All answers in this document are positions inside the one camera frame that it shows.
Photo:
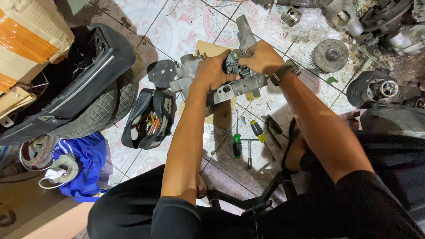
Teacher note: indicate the person's right hand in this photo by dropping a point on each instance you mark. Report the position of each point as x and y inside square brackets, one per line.
[264, 58]

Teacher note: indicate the person's left hand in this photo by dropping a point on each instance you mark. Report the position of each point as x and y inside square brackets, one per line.
[211, 74]

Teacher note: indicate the small grey carburettor part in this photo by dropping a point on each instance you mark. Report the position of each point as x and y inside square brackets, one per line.
[235, 64]

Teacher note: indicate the grey metal engine casing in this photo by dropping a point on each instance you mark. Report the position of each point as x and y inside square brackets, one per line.
[247, 84]

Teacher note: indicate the olive wristwatch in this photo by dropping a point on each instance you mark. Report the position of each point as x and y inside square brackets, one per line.
[284, 71]

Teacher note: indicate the brown cardboard sheet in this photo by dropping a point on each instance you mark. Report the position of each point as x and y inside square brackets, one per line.
[224, 114]

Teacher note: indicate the black gasket plate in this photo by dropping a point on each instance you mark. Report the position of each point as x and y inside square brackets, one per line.
[162, 73]

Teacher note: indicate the silver piston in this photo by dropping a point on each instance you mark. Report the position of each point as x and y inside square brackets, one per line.
[291, 16]

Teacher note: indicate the small metal bolt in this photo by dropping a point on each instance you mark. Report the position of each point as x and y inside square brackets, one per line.
[243, 120]

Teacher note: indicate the clear plastic bag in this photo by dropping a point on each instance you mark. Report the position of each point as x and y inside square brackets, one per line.
[310, 26]

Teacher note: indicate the grey finned cylinder head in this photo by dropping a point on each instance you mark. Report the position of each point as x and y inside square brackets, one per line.
[329, 55]

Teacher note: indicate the black pliers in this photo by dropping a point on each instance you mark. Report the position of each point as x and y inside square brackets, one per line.
[274, 125]

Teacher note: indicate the small green scrap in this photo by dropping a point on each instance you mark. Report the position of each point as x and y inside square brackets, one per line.
[331, 80]

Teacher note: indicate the black tool bag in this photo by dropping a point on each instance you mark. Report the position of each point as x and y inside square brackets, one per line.
[147, 119]

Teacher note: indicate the black finned engine cylinder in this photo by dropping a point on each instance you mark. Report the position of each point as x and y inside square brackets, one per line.
[368, 88]

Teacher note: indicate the black rubber tyre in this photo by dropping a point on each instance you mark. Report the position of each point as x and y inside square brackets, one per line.
[99, 114]

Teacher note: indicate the heap of engine parts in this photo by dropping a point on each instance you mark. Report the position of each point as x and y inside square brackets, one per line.
[381, 23]

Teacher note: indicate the black motorcycle seat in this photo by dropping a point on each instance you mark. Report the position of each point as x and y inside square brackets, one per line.
[83, 83]

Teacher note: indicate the grey scooter body panel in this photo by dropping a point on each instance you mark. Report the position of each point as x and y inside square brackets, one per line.
[395, 119]

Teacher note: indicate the blue cloth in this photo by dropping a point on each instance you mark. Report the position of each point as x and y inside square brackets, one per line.
[84, 166]

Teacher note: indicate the white round lamp housing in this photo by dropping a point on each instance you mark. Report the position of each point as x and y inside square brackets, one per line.
[61, 171]

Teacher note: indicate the cardboard box with orange tape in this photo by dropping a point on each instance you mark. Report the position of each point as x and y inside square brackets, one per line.
[30, 39]

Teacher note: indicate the black metal stool frame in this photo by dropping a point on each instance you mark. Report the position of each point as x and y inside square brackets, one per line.
[265, 196]

